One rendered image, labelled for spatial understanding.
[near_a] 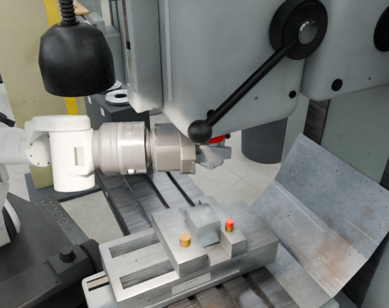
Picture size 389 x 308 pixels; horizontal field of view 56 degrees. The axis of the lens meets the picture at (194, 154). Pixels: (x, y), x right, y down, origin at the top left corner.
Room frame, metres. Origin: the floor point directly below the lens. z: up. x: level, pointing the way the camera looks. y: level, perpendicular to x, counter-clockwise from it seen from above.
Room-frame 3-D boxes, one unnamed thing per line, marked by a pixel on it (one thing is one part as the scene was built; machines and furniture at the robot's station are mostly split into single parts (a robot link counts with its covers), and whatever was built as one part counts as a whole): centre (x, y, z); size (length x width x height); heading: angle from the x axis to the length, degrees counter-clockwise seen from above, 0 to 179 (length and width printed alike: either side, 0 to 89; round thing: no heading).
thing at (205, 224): (0.55, -0.02, 1.03); 0.06 x 0.05 x 0.06; 25
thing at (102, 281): (0.46, 0.19, 0.97); 0.04 x 0.02 x 0.02; 115
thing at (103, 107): (1.02, 0.24, 1.03); 0.22 x 0.12 x 0.20; 35
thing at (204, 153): (0.50, -0.03, 1.24); 0.06 x 0.02 x 0.03; 96
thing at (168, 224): (0.53, 0.03, 1.02); 0.15 x 0.06 x 0.04; 25
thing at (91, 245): (0.89, 0.35, 0.50); 0.20 x 0.05 x 0.20; 41
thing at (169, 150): (0.52, 0.06, 1.24); 0.13 x 0.12 x 0.10; 6
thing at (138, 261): (0.54, 0.01, 0.98); 0.35 x 0.15 x 0.11; 115
